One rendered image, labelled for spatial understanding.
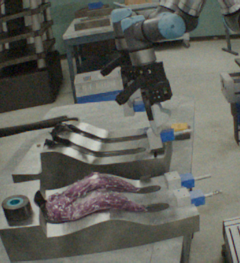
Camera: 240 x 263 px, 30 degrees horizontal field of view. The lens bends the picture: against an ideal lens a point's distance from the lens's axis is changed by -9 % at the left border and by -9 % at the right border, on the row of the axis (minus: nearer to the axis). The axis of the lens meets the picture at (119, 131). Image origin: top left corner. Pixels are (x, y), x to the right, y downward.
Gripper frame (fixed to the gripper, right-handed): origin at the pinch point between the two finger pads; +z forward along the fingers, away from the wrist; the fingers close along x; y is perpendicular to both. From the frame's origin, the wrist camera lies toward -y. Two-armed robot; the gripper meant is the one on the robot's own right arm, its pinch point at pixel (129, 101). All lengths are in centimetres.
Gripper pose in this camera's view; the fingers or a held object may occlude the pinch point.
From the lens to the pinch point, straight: 169.3
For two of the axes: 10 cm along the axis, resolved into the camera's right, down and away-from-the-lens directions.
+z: 1.5, 9.3, 3.5
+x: 1.6, -3.7, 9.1
